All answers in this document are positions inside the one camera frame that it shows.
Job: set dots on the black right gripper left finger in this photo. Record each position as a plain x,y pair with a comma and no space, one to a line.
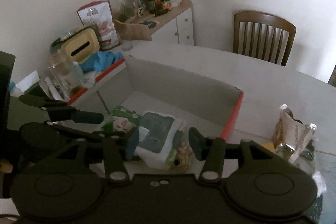
112,150

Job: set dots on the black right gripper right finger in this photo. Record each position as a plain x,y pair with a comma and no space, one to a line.
215,151

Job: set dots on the white green plastic packet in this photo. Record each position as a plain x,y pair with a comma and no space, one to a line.
160,135

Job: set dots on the silver foil snack bag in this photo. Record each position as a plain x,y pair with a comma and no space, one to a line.
293,139

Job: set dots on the green white doll toy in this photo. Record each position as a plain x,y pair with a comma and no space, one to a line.
121,120

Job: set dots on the beige plush keychain figure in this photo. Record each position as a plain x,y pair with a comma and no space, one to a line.
183,157

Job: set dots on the yellow small box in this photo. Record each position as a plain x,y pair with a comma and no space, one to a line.
269,147

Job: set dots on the left hand with glove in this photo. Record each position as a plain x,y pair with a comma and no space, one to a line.
5,167

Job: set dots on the red white cardboard box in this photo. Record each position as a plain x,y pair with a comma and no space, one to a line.
209,105

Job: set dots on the rolled white paper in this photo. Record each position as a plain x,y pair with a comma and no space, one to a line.
54,92

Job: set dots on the clear glass jar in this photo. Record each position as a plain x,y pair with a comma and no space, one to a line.
65,73

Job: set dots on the blue cloth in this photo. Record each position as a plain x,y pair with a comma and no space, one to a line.
100,61

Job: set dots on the yellow tissue box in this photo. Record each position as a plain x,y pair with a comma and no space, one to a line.
79,45

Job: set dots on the wooden tray holder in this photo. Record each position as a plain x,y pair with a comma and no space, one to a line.
133,31

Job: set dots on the brown wooden chair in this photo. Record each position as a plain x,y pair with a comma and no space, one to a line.
263,36

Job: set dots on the white sideboard wooden top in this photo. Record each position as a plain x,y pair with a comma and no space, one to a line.
174,27

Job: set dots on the red white snack bag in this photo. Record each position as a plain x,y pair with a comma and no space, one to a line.
98,15

